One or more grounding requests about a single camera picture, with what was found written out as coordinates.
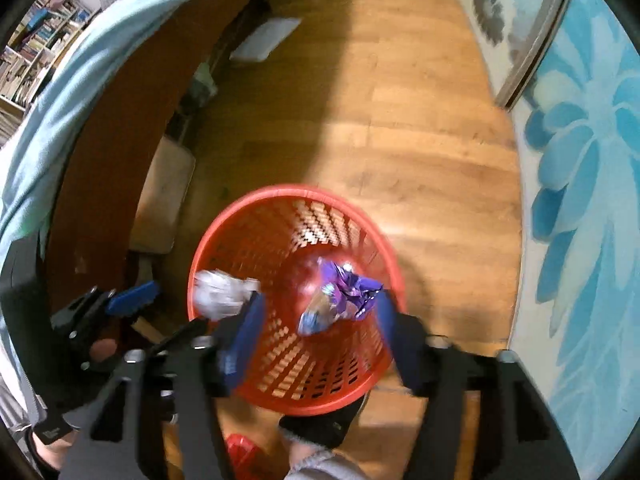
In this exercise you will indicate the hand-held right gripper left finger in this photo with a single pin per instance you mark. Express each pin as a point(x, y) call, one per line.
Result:
point(247, 335)

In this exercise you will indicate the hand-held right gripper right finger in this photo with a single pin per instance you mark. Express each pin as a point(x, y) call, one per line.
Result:
point(395, 340)

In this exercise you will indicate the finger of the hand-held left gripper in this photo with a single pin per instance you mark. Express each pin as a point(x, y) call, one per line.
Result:
point(132, 297)
point(180, 334)

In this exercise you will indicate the white paper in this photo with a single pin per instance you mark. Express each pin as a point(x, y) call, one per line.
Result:
point(220, 295)

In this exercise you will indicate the red plastic mesh basket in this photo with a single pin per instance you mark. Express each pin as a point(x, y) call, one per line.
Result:
point(300, 360)

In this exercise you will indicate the purple snack wrapper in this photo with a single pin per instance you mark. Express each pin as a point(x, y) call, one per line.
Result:
point(345, 292)

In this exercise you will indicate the person's left forearm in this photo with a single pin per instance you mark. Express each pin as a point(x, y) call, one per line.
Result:
point(50, 457)

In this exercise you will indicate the person's left hand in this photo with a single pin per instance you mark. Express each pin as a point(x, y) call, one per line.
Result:
point(102, 350)

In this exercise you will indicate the cardboard scrap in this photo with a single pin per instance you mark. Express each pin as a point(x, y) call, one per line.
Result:
point(147, 330)

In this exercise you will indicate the beige cardboard sheet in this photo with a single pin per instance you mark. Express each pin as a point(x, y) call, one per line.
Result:
point(165, 200)

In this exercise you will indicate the black slipper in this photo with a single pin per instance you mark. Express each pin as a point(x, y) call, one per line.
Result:
point(320, 425)

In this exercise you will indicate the person's grey trouser leg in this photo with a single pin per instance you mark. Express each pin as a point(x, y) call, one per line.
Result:
point(320, 465)

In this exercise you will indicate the light blue blanket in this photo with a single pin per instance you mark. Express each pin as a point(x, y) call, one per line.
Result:
point(75, 85)

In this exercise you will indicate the pale green plastic bag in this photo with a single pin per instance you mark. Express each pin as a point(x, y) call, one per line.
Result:
point(205, 87)

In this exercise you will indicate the blue flower wardrobe door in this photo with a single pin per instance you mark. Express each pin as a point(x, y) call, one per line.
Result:
point(585, 185)

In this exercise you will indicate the white bookshelf with books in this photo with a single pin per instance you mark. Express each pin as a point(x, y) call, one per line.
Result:
point(35, 50)

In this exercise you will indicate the flat white box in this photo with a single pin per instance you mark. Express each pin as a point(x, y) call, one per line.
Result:
point(267, 40)

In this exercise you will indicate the grey flower wardrobe door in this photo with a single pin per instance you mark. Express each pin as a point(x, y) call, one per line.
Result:
point(505, 15)

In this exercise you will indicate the brown wooden bed frame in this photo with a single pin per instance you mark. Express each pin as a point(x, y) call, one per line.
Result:
point(135, 110)

